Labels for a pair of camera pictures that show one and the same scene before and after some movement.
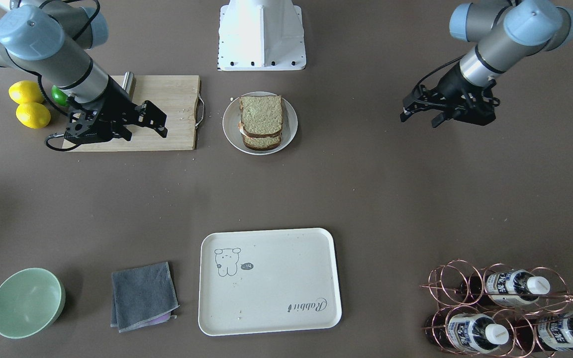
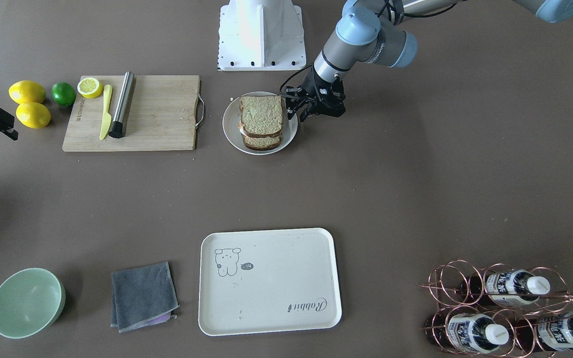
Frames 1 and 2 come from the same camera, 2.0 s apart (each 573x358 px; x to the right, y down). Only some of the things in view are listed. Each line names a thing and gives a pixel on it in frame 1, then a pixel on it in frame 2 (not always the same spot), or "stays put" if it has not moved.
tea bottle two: x=466 y=332 stays put
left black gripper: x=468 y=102 to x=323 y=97
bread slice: x=261 y=115 stays put
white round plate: x=231 y=118 stays put
